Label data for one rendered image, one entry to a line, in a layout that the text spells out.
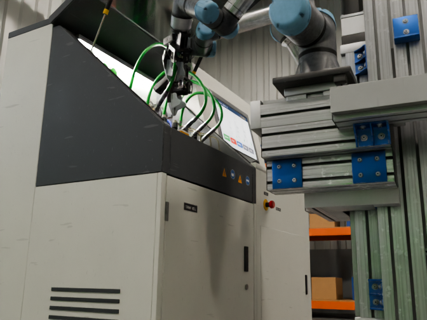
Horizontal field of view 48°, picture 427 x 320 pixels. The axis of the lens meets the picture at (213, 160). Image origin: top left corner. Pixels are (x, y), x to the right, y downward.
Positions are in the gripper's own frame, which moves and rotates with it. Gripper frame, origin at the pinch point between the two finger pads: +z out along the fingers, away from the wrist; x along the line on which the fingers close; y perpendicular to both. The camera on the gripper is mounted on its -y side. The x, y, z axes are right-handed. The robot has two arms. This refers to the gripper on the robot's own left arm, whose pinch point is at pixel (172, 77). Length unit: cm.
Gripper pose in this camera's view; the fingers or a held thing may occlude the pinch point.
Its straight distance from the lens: 188.6
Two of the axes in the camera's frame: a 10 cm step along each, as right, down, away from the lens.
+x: 8.9, -1.0, 4.5
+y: 4.3, 5.1, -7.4
